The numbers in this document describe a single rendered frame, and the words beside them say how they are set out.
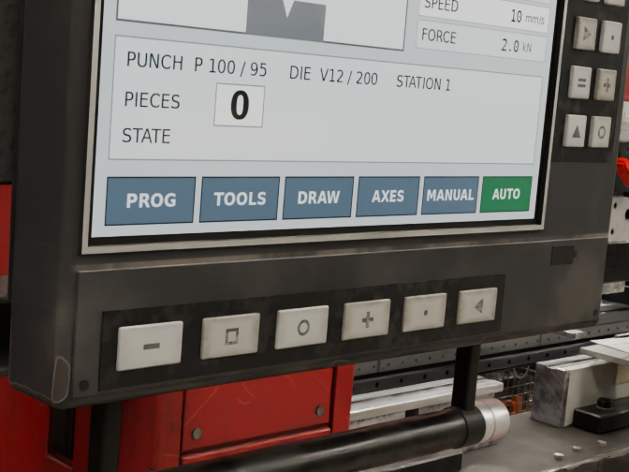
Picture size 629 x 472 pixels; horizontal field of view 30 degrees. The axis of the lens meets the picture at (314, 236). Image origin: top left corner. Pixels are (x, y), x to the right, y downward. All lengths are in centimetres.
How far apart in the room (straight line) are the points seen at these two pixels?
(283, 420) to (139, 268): 62
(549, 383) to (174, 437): 98
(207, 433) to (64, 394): 56
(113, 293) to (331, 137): 16
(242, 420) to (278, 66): 58
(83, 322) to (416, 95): 25
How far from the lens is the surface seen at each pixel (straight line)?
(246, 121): 59
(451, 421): 79
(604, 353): 195
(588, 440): 191
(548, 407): 196
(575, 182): 82
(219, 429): 112
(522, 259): 78
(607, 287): 203
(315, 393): 119
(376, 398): 165
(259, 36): 60
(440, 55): 70
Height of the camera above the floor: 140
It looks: 8 degrees down
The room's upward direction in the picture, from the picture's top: 5 degrees clockwise
